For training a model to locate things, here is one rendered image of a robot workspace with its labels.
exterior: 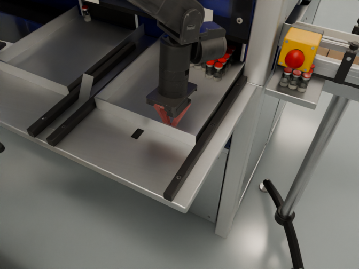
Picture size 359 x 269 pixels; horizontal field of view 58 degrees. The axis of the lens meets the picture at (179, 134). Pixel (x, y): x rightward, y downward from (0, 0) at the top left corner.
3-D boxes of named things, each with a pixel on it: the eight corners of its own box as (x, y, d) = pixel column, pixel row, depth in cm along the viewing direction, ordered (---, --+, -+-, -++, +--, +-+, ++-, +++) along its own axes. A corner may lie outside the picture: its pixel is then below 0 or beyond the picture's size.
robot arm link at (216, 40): (156, -8, 54) (184, 11, 49) (210, -13, 60) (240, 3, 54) (153, 56, 62) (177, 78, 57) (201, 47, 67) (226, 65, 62)
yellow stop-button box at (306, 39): (285, 49, 79) (292, 22, 74) (314, 57, 77) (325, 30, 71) (276, 65, 75) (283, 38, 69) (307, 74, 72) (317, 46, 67)
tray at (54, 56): (78, 15, 107) (76, 5, 105) (144, 34, 99) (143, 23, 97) (-4, 68, 87) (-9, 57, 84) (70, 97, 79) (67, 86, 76)
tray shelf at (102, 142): (68, 17, 110) (67, 12, 109) (265, 75, 88) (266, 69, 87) (-59, 97, 82) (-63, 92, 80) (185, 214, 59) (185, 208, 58)
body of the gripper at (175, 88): (197, 92, 67) (201, 60, 62) (173, 116, 60) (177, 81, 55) (170, 83, 69) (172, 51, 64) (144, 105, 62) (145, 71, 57)
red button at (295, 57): (286, 59, 74) (290, 44, 71) (303, 64, 72) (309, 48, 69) (281, 68, 71) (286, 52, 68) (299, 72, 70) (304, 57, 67)
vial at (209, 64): (207, 73, 85) (208, 58, 82) (215, 75, 85) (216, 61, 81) (203, 77, 84) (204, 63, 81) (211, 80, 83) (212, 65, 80)
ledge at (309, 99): (279, 65, 91) (280, 60, 90) (325, 79, 87) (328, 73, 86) (263, 94, 83) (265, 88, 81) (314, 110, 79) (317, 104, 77)
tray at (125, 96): (167, 40, 97) (166, 30, 94) (249, 64, 88) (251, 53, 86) (96, 108, 76) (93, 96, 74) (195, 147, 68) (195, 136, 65)
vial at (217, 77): (215, 75, 85) (216, 61, 81) (222, 78, 84) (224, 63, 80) (211, 80, 83) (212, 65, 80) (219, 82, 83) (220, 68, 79)
